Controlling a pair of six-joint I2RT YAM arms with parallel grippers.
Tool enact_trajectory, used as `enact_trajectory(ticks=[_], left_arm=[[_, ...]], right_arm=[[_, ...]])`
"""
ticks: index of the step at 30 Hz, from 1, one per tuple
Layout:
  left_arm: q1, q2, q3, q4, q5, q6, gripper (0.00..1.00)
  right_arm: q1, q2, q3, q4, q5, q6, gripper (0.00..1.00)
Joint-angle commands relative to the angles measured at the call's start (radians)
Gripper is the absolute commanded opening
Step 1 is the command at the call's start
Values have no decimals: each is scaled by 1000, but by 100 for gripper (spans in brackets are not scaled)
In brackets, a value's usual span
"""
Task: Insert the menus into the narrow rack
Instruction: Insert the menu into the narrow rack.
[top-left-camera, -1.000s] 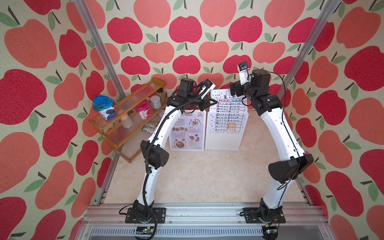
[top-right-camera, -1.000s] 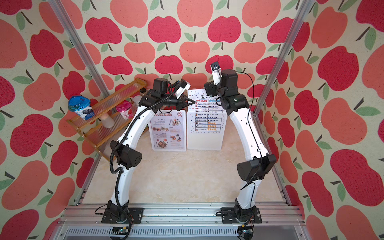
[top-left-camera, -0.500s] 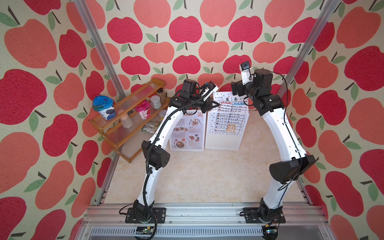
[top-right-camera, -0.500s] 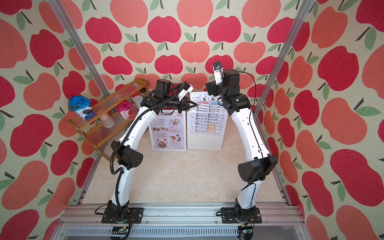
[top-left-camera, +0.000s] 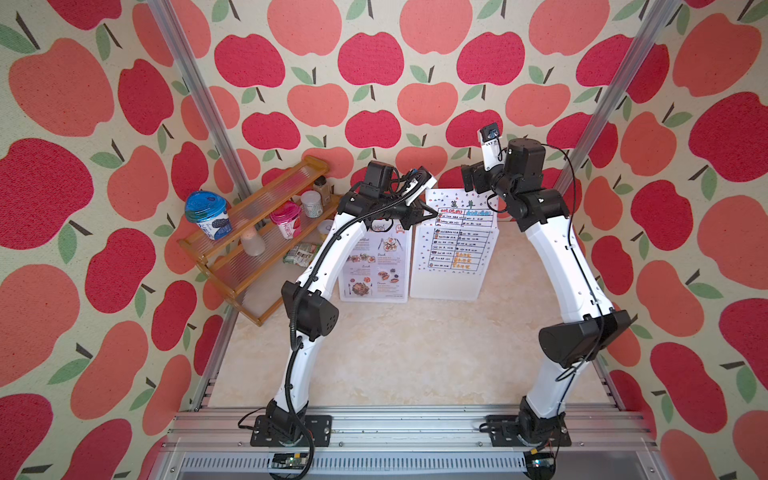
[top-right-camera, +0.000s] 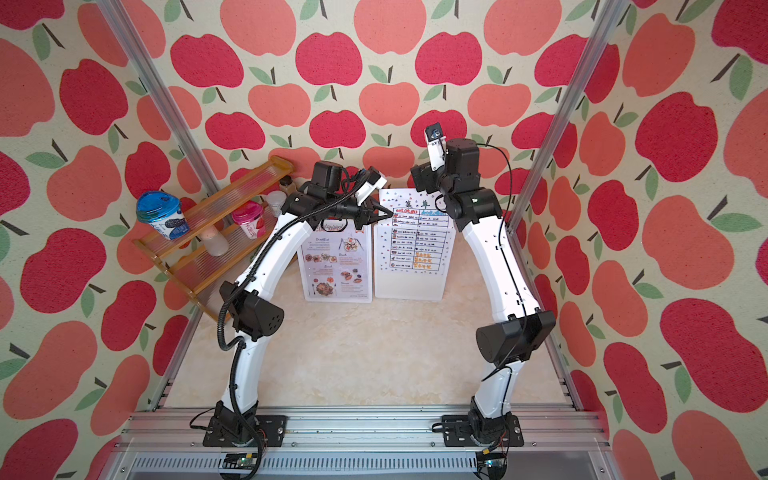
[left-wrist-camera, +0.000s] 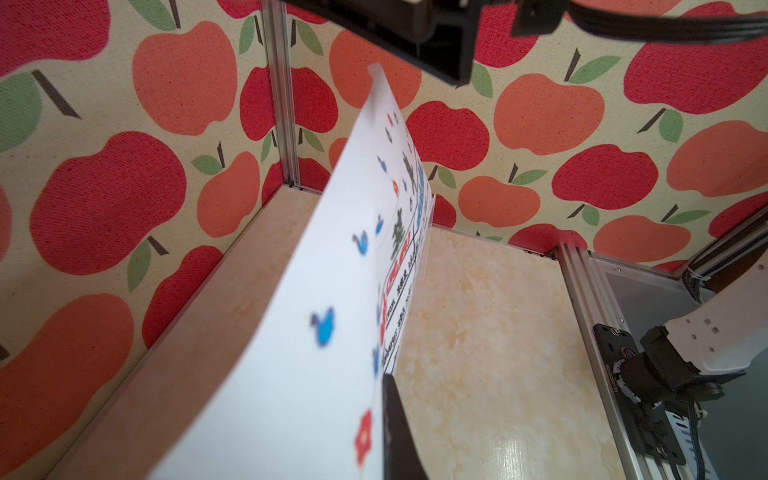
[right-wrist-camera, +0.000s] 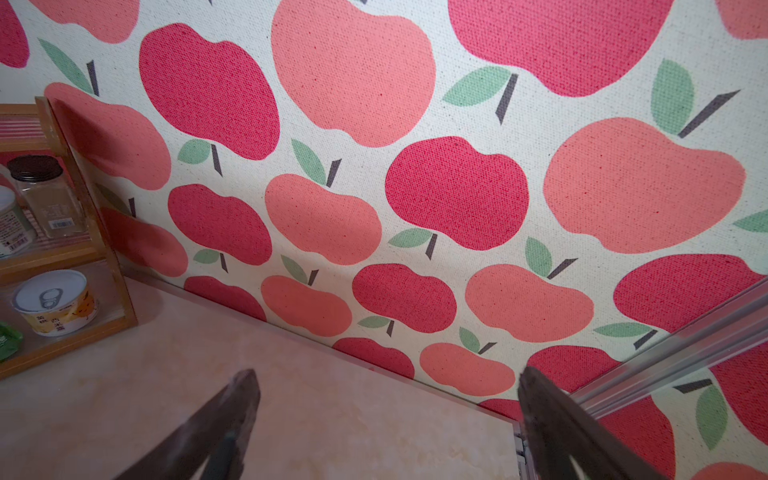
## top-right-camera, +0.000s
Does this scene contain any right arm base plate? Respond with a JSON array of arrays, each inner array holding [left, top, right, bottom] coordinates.
[[432, 413, 525, 448]]

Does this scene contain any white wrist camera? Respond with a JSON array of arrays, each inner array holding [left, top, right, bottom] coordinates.
[[355, 167, 387, 206], [424, 123, 446, 171]]

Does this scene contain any white lidded jar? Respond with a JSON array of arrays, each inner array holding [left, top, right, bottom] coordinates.
[[264, 190, 287, 218]]

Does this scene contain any right aluminium frame post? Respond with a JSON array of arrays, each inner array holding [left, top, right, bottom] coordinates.
[[508, 0, 631, 235]]

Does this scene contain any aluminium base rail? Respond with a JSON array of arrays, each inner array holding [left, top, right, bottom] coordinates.
[[98, 404, 622, 479]]

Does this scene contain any pink lidded cup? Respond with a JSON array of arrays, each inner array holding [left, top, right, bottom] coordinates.
[[231, 200, 266, 240]]

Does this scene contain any blue lidded yogurt cup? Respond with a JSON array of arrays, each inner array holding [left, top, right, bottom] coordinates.
[[136, 191, 189, 241]]

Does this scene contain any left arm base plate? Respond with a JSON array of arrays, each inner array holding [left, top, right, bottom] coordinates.
[[202, 415, 287, 448]]

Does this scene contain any left aluminium frame post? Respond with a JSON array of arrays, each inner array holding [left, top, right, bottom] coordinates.
[[97, 1, 220, 196]]

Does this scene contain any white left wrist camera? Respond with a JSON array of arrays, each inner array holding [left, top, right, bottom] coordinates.
[[355, 167, 387, 206]]

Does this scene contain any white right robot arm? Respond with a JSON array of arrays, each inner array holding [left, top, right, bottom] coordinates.
[[411, 135, 556, 449]]

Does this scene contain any clear plastic bottle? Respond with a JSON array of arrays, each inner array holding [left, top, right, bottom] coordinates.
[[198, 225, 229, 257]]

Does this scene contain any white rack box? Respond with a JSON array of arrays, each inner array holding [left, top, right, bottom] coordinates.
[[291, 217, 374, 305], [373, 226, 456, 301]]

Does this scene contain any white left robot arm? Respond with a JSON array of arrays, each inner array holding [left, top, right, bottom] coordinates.
[[214, 161, 392, 444]]

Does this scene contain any wooden spice shelf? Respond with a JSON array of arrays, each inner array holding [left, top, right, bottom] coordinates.
[[133, 156, 294, 319]]

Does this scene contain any right white rack box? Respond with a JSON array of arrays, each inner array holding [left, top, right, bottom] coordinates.
[[373, 226, 456, 301]]

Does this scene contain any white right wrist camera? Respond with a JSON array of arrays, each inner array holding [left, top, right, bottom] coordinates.
[[424, 123, 446, 171]]

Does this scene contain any black capped glass jar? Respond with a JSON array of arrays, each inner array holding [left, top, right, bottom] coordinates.
[[279, 175, 297, 195]]

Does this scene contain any aluminium frame post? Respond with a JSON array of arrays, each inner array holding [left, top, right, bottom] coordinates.
[[508, 0, 631, 235], [97, 1, 220, 196]]

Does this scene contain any white dotted menu sheet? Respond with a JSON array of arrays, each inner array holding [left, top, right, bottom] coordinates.
[[373, 188, 456, 277]]

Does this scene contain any left white rack box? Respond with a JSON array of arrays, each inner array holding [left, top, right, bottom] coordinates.
[[291, 217, 374, 305]]

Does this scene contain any restaurant special menu sheet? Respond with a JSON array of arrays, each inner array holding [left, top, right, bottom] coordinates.
[[297, 218, 372, 300]]

